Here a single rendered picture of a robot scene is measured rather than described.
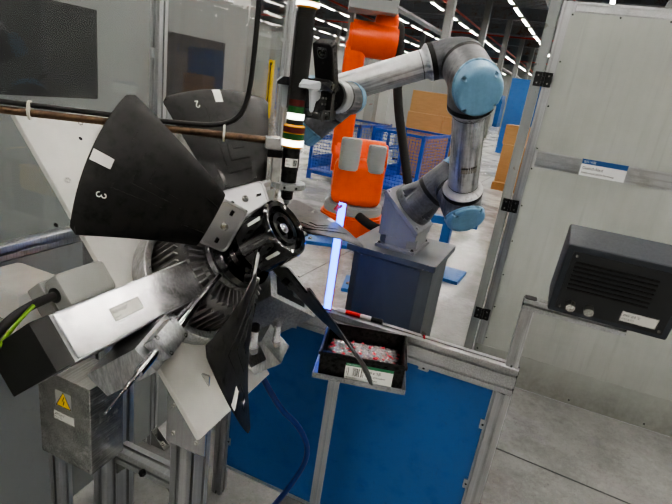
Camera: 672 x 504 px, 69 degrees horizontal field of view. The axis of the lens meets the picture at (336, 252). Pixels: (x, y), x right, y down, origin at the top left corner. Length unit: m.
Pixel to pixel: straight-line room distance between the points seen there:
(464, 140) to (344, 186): 3.56
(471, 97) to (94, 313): 0.91
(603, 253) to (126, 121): 0.99
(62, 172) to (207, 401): 0.52
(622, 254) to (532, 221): 1.53
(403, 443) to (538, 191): 1.58
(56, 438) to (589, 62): 2.51
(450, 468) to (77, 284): 1.16
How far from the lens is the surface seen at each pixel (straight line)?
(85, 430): 1.22
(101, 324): 0.81
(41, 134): 1.10
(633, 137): 2.72
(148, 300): 0.87
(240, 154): 1.04
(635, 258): 1.25
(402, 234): 1.63
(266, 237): 0.89
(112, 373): 0.87
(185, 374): 1.03
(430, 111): 9.03
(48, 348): 0.76
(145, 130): 0.83
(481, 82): 1.24
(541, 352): 2.97
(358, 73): 1.36
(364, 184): 4.86
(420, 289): 1.62
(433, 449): 1.59
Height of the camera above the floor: 1.49
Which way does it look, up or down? 19 degrees down
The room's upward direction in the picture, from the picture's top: 8 degrees clockwise
